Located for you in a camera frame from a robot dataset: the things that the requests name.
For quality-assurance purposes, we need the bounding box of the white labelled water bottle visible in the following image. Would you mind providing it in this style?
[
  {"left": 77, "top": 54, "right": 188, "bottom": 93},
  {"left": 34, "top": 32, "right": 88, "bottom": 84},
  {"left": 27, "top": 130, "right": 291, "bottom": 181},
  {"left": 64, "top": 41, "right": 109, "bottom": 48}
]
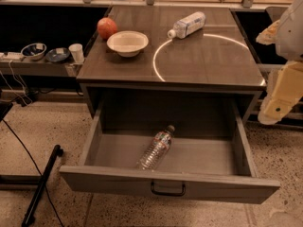
[{"left": 168, "top": 11, "right": 205, "bottom": 39}]

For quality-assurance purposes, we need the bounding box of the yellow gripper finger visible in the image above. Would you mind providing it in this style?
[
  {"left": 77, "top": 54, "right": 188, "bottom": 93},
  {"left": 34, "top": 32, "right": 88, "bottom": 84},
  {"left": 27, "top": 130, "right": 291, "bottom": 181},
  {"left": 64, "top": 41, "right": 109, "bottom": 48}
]
[
  {"left": 258, "top": 61, "right": 303, "bottom": 125},
  {"left": 256, "top": 20, "right": 279, "bottom": 45}
]

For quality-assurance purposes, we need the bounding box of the grey open top drawer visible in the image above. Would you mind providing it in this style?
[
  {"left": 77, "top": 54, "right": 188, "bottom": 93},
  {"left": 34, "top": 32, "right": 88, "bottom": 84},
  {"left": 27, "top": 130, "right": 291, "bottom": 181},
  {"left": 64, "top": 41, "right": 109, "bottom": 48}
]
[{"left": 60, "top": 95, "right": 280, "bottom": 203}]

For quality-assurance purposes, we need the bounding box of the clear plastic water bottle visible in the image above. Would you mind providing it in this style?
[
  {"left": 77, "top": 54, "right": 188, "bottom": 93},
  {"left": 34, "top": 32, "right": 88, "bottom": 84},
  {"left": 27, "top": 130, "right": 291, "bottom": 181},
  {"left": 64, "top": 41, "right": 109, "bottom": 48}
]
[{"left": 137, "top": 125, "right": 175, "bottom": 170}]

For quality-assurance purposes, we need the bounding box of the dark blue bowl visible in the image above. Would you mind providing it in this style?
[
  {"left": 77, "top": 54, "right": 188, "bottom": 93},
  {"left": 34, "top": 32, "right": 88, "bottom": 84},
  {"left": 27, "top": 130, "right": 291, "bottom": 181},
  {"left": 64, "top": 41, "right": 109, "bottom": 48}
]
[{"left": 45, "top": 47, "right": 70, "bottom": 62}]

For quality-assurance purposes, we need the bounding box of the dark wooden counter cabinet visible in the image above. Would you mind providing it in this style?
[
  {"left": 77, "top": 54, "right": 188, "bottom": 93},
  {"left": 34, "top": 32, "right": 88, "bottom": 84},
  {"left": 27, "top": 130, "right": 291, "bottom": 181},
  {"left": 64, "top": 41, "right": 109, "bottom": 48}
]
[{"left": 77, "top": 5, "right": 265, "bottom": 120}]

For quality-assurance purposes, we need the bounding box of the white power strip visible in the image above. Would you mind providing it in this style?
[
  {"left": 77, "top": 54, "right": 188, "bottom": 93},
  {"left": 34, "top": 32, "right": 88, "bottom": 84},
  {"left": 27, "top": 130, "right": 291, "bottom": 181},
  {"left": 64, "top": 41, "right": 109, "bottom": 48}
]
[{"left": 0, "top": 52, "right": 24, "bottom": 61}]

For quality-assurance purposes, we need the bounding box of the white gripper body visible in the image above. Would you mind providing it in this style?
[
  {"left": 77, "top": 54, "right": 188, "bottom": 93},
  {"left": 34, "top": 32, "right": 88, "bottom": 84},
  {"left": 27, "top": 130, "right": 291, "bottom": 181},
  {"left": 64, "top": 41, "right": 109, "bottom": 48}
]
[{"left": 276, "top": 0, "right": 303, "bottom": 61}]

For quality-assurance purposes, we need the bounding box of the red apple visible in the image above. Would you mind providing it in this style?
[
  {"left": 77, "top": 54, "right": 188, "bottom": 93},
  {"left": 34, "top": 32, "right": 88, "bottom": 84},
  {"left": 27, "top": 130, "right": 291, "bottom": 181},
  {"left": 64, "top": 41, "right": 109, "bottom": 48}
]
[{"left": 97, "top": 17, "right": 117, "bottom": 40}]

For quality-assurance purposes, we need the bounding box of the grey side shelf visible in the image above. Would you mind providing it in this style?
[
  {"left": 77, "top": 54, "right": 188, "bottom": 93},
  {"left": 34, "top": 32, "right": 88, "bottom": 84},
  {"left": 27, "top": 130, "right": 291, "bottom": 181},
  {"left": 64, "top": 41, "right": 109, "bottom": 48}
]
[{"left": 0, "top": 60, "right": 82, "bottom": 77}]

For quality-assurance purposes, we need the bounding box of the black stand leg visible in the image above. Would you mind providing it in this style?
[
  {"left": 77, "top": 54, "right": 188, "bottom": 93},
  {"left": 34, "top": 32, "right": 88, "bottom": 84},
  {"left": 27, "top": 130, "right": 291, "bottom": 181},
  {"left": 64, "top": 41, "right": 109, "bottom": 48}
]
[{"left": 21, "top": 145, "right": 63, "bottom": 227}]

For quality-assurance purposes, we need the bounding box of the black drawer handle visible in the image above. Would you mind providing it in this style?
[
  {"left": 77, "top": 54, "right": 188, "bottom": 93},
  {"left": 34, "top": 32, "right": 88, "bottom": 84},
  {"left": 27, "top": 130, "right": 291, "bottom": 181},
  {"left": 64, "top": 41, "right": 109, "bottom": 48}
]
[{"left": 151, "top": 181, "right": 186, "bottom": 197}]

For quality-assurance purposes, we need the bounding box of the black floor cable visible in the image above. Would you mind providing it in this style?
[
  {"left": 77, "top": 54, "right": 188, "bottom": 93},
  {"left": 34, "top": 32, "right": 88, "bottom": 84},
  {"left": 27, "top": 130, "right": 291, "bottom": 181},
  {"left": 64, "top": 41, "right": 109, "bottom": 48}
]
[{"left": 2, "top": 119, "right": 65, "bottom": 227}]

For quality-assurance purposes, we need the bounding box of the white paper cup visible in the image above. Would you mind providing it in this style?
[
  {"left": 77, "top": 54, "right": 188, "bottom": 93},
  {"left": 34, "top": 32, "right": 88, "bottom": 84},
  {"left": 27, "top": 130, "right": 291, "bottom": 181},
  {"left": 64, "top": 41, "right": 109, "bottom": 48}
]
[{"left": 68, "top": 44, "right": 84, "bottom": 63}]

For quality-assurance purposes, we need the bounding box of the white and blue bowl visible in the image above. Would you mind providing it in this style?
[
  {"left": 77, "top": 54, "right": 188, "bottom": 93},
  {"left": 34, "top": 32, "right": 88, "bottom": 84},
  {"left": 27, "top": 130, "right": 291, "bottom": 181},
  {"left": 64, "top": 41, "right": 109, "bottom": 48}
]
[{"left": 21, "top": 43, "right": 46, "bottom": 61}]

